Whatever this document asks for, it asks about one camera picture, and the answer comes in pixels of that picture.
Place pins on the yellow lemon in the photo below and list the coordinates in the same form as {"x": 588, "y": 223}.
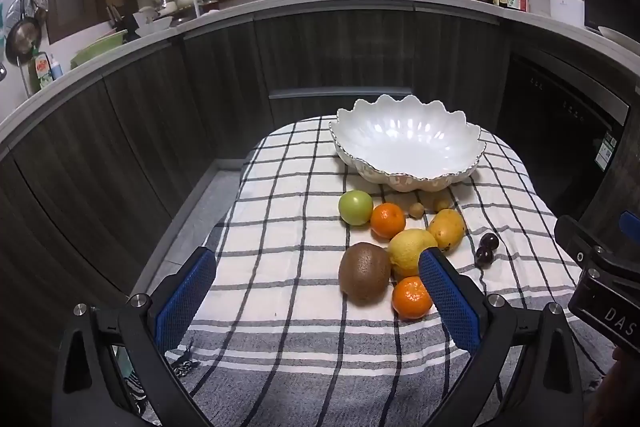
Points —
{"x": 407, "y": 249}

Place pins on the brown kiwi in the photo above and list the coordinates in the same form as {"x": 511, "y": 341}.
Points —
{"x": 364, "y": 274}

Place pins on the dark wood kitchen cabinets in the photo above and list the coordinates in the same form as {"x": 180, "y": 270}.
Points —
{"x": 150, "y": 122}

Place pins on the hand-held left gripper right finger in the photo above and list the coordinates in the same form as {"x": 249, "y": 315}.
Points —
{"x": 450, "y": 307}

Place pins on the white blue bottle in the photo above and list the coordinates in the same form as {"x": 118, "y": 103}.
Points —
{"x": 56, "y": 68}

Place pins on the small brown longan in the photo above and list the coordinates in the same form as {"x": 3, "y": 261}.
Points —
{"x": 416, "y": 209}
{"x": 441, "y": 205}

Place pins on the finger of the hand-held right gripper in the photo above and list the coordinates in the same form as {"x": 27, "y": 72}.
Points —
{"x": 580, "y": 239}
{"x": 629, "y": 223}

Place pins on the green tray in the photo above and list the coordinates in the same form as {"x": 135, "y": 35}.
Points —
{"x": 100, "y": 49}

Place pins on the green apple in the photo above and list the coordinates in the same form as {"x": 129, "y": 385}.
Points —
{"x": 355, "y": 207}

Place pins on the black knife block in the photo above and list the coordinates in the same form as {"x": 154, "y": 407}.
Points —
{"x": 117, "y": 21}

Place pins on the orange mandarin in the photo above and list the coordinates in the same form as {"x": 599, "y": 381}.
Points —
{"x": 387, "y": 220}
{"x": 411, "y": 298}

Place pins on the person's right hand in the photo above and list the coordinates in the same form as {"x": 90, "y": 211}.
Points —
{"x": 627, "y": 367}

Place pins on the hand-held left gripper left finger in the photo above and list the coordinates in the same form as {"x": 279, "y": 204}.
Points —
{"x": 185, "y": 302}

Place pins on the white checked tablecloth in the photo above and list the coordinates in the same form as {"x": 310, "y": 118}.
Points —
{"x": 280, "y": 227}

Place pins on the hanging steel frying pan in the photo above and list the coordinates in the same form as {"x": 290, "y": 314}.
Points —
{"x": 22, "y": 41}

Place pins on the green dish soap bottle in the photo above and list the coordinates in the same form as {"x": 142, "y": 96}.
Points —
{"x": 44, "y": 73}

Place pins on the black built-in dishwasher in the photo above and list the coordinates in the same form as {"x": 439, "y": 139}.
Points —
{"x": 555, "y": 127}

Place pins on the white plate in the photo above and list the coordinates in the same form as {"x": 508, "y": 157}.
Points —
{"x": 617, "y": 38}

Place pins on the white scalloped bowl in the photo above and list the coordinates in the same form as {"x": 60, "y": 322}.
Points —
{"x": 405, "y": 142}

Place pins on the black white patterned cloth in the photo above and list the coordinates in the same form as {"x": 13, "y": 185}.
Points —
{"x": 180, "y": 364}

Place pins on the white serving bowl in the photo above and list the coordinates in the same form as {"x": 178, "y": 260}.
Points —
{"x": 152, "y": 26}

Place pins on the hanging metal strainer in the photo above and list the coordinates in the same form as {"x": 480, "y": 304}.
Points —
{"x": 32, "y": 4}

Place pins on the yellow mango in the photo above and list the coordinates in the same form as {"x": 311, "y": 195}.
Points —
{"x": 447, "y": 229}

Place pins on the small white box appliance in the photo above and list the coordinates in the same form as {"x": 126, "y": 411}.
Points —
{"x": 567, "y": 10}

